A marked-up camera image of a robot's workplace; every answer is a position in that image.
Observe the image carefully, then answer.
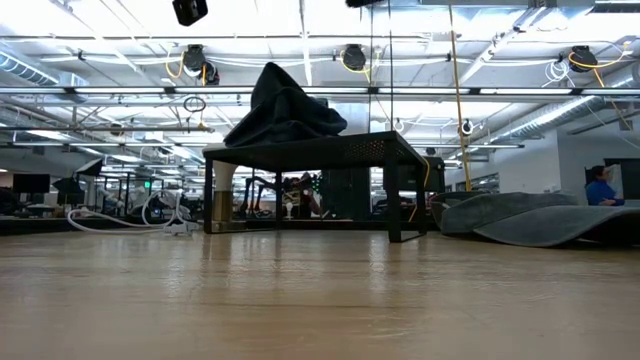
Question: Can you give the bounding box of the grey baseball cap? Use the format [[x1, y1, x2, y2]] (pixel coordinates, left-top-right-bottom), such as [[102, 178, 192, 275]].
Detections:
[[428, 189, 494, 229], [439, 191, 581, 237]]

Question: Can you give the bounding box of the pile of dark cloths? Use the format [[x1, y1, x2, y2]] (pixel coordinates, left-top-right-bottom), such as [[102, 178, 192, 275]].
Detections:
[[472, 204, 640, 249]]

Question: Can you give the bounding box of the black perforated metal shelf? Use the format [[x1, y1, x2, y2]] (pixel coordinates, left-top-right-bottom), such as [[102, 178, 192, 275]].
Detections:
[[202, 130, 430, 245]]

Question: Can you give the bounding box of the black studio softbox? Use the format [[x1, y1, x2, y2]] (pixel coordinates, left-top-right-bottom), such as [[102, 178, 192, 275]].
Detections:
[[74, 157, 105, 177]]

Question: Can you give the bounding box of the person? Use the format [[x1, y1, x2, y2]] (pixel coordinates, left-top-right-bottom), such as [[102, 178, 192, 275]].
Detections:
[[584, 164, 626, 208]]

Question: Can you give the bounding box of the black monitor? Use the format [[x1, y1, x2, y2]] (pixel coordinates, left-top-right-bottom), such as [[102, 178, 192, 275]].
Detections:
[[12, 173, 52, 195]]

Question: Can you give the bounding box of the black ceiling cable reel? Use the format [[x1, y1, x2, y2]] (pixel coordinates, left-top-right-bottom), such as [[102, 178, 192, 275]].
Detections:
[[568, 44, 600, 74], [340, 43, 369, 72], [180, 43, 221, 86]]

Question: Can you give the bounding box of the white cable with plug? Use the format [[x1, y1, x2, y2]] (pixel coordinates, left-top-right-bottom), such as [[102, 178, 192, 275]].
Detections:
[[66, 189, 201, 237]]

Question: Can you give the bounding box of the yellow hanging cable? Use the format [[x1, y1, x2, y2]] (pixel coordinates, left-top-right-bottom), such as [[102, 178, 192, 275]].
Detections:
[[446, 0, 474, 194]]

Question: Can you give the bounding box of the silver ventilation duct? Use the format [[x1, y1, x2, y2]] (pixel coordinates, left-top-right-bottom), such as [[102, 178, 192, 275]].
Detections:
[[0, 49, 61, 87], [492, 94, 640, 146]]

